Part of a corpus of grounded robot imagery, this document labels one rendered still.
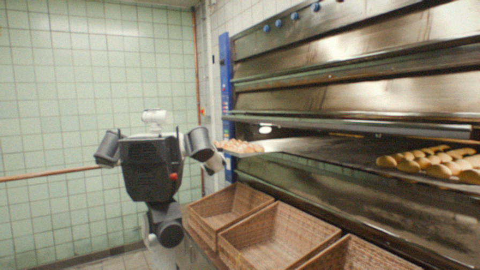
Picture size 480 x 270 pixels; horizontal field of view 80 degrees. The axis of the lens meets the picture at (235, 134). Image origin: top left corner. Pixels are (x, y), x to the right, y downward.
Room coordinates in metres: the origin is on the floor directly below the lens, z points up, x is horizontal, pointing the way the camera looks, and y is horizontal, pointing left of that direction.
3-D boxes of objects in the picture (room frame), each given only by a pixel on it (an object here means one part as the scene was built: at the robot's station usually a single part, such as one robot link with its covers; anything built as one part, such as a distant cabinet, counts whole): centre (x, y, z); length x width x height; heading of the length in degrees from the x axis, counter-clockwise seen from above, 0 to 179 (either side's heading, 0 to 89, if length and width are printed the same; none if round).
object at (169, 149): (1.34, 0.39, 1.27); 0.34 x 0.30 x 0.36; 88
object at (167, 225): (1.32, 0.36, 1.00); 0.28 x 0.13 x 0.18; 27
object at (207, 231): (2.11, 0.08, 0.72); 0.56 x 0.49 x 0.28; 28
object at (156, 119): (1.40, 0.38, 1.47); 0.10 x 0.07 x 0.09; 88
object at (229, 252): (1.57, -0.20, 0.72); 0.56 x 0.49 x 0.28; 28
